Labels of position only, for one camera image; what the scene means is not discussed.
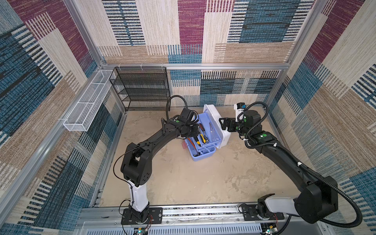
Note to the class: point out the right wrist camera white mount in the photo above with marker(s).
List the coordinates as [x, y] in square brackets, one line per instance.
[239, 108]

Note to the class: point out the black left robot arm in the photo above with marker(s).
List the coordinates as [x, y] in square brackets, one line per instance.
[136, 165]

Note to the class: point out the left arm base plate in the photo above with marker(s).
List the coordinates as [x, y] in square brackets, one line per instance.
[132, 217]

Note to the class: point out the white and blue toolbox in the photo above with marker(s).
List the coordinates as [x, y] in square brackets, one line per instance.
[217, 140]

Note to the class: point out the black wire shelf rack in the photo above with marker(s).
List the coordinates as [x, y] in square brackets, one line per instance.
[141, 88]

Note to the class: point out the white wire mesh basket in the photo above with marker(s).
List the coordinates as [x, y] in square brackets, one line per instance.
[85, 110]

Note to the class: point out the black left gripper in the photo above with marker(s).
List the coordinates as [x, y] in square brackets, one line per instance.
[195, 131]

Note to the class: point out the yellow black handle ratchet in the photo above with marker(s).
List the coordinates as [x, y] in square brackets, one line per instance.
[200, 140]

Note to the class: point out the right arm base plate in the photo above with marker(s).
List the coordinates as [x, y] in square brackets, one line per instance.
[254, 212]

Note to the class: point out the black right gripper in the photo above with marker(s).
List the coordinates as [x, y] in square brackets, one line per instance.
[231, 121]

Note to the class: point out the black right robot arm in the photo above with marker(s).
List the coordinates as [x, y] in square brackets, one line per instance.
[318, 196]

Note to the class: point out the aluminium front rail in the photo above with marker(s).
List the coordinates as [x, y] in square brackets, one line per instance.
[180, 214]

